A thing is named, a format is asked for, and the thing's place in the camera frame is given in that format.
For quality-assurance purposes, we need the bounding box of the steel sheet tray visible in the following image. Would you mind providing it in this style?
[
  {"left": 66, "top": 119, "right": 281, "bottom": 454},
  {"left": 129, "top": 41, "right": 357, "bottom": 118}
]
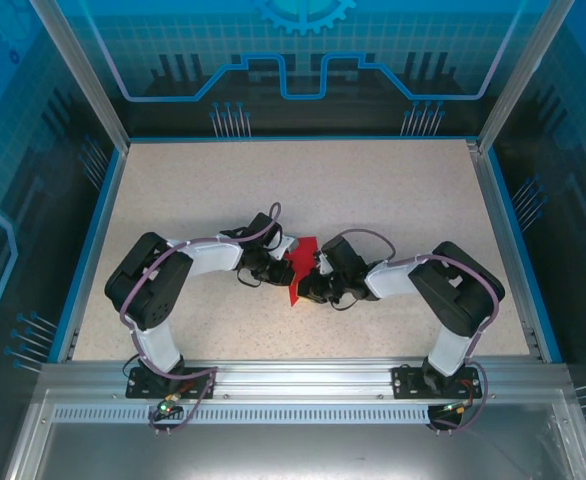
[{"left": 2, "top": 389, "right": 586, "bottom": 480}]

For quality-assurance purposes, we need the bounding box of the blue table edge strip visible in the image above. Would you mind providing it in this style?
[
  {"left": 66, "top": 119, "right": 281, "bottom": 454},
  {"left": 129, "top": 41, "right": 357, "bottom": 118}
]
[
  {"left": 55, "top": 147, "right": 127, "bottom": 364},
  {"left": 487, "top": 147, "right": 564, "bottom": 364}
]

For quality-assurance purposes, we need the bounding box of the aluminium mounting rail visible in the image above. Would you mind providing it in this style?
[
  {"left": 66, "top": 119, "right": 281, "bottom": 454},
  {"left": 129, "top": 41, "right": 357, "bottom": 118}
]
[{"left": 40, "top": 357, "right": 572, "bottom": 401}]

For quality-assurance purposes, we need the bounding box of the slotted grey cable duct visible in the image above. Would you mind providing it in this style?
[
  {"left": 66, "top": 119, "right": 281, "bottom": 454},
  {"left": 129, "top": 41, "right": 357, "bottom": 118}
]
[{"left": 52, "top": 405, "right": 557, "bottom": 426}]

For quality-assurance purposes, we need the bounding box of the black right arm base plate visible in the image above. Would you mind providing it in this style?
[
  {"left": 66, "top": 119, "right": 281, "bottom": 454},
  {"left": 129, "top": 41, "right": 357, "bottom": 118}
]
[{"left": 391, "top": 364, "right": 479, "bottom": 400}]

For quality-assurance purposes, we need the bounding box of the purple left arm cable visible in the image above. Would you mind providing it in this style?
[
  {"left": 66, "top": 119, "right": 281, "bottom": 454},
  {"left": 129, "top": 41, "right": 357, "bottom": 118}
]
[{"left": 120, "top": 202, "right": 284, "bottom": 437}]

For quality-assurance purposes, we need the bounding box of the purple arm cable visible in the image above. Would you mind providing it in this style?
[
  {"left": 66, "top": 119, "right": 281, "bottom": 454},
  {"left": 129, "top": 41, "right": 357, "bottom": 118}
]
[
  {"left": 340, "top": 228, "right": 505, "bottom": 435},
  {"left": 120, "top": 202, "right": 284, "bottom": 437}
]

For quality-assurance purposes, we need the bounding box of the aluminium side rail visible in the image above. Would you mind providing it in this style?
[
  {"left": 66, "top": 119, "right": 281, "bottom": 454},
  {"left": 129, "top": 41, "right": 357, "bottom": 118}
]
[{"left": 465, "top": 139, "right": 547, "bottom": 362}]

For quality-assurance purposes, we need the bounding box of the right cable connector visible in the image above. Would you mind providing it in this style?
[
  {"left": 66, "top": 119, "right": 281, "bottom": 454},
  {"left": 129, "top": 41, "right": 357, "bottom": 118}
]
[{"left": 440, "top": 399, "right": 474, "bottom": 416}]

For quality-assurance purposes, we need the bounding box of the left cable connector green light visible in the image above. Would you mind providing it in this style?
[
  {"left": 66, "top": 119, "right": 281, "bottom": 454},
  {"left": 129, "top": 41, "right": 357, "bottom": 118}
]
[{"left": 155, "top": 392, "right": 182, "bottom": 416}]

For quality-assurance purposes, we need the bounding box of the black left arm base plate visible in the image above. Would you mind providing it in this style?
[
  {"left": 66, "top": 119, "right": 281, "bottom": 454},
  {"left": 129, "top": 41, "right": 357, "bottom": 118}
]
[{"left": 125, "top": 366, "right": 218, "bottom": 400}]

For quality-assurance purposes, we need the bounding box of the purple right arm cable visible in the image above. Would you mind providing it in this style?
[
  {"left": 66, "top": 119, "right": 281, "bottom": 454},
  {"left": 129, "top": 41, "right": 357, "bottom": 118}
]
[{"left": 340, "top": 228, "right": 505, "bottom": 435}]

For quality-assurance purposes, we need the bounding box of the aluminium frame post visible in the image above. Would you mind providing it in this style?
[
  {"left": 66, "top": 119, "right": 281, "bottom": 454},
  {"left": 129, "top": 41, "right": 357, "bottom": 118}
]
[
  {"left": 476, "top": 0, "right": 574, "bottom": 154},
  {"left": 28, "top": 0, "right": 132, "bottom": 151}
]

